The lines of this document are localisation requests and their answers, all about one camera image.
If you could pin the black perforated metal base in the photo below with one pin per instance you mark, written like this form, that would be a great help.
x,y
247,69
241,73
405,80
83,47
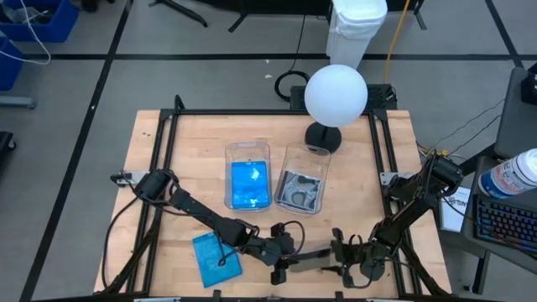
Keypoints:
x,y
382,97

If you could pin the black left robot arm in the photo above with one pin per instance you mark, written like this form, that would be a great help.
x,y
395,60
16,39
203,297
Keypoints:
x,y
197,211

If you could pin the small electronics box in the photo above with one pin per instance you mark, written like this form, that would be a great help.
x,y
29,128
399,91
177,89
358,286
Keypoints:
x,y
436,153

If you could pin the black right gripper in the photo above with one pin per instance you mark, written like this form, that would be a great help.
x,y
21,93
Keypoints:
x,y
358,258

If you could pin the white trash can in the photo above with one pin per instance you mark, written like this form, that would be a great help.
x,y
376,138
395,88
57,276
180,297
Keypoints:
x,y
356,25

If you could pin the black backlit keyboard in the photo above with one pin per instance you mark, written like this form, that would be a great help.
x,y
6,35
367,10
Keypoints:
x,y
503,222

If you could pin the white wipes canister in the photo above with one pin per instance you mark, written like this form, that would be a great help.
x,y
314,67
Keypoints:
x,y
507,176

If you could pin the black plastic clamp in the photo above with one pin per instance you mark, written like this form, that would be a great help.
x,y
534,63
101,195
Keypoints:
x,y
340,295
179,104
216,295

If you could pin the black equipment piece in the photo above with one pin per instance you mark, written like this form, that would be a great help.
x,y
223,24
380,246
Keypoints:
x,y
5,142

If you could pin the white paper sheet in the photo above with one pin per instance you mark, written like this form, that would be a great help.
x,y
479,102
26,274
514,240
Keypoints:
x,y
451,214

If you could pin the white globe table lamp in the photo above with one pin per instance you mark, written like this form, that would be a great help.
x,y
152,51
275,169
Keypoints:
x,y
335,96

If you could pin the clear plastic bin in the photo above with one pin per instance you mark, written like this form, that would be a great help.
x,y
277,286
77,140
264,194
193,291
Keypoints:
x,y
306,161
247,151

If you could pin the grey keyboard tray desk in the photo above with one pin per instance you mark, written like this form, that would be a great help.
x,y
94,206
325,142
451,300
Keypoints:
x,y
512,260

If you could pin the grey table foot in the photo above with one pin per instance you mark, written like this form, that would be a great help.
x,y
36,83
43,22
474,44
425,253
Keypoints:
x,y
17,102

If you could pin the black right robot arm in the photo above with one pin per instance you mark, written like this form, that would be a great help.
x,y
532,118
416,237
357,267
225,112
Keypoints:
x,y
409,214

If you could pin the black aluminium frame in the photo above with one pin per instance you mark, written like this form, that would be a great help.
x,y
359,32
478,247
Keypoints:
x,y
272,112

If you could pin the black stand foot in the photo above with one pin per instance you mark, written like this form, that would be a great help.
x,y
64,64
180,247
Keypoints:
x,y
239,17
420,14
184,13

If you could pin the blue plastic floor bin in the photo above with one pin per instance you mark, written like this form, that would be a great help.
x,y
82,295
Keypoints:
x,y
58,25
10,67

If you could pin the black desktop device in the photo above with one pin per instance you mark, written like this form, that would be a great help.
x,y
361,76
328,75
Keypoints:
x,y
530,86

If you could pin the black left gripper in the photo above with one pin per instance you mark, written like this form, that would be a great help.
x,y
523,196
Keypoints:
x,y
274,251

